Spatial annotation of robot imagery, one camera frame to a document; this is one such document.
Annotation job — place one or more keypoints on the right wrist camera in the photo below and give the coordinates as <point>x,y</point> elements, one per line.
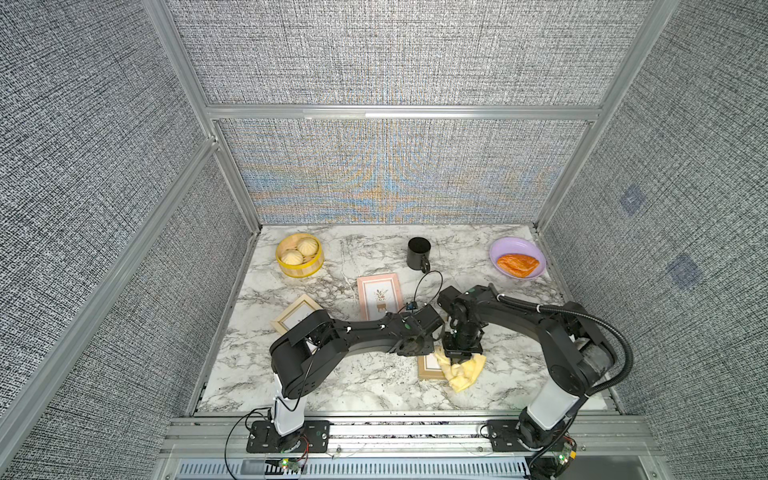
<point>450,299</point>

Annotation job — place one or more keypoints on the wooden picture frame deer print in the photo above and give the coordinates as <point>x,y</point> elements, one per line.
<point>429,368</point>

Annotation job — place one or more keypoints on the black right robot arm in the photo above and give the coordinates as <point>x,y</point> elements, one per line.
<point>584,354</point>

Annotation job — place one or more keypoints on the yellow microfibre cloth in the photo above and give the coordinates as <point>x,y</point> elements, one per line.
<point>462,375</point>

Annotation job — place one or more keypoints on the steamed bun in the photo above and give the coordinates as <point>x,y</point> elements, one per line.
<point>292,257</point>
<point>308,247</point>

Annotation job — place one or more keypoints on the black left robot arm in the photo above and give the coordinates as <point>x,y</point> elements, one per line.
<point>307,354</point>

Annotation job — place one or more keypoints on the purple bowl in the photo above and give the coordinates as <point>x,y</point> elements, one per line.
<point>511,245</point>

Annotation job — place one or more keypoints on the light wood picture frame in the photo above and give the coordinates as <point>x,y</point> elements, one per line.
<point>295,313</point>

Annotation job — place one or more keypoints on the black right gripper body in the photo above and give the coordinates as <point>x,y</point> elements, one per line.
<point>459,342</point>

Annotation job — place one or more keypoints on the left steamed bun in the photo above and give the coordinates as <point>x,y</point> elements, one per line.
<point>292,257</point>

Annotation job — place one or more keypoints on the yellow bamboo steamer basket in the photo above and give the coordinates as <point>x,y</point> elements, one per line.
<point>310,265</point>

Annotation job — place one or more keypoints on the orange food in bowl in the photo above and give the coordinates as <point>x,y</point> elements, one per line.
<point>517,265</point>

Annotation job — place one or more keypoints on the pink picture frame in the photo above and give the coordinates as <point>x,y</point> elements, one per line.
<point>378,295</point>

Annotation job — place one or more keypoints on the aluminium front rail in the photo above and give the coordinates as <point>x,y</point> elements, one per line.
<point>410,445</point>

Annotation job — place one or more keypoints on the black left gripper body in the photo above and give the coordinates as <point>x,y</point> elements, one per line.
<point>423,347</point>

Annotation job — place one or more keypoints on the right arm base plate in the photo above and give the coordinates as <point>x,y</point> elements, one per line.
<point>504,435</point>

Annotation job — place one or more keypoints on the black mug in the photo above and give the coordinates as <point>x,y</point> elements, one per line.
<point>418,254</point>

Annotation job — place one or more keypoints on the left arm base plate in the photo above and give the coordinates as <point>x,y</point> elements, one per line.
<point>312,437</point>

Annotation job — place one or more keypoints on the right steamed bun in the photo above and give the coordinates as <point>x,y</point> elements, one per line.
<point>308,247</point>

